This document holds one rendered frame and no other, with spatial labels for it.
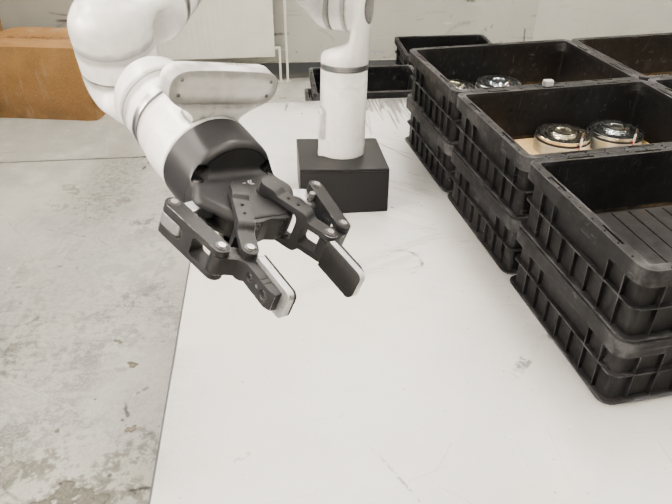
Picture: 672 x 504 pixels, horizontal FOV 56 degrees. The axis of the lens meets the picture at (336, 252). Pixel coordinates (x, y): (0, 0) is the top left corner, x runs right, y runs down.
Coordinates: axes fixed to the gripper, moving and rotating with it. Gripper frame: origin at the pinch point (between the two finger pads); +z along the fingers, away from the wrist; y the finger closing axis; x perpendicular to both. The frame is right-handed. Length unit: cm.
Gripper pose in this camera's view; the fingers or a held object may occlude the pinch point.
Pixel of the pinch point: (311, 282)
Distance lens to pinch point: 41.9
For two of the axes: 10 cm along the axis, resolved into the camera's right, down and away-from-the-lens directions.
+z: 5.9, 6.5, -4.9
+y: -7.3, 1.7, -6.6
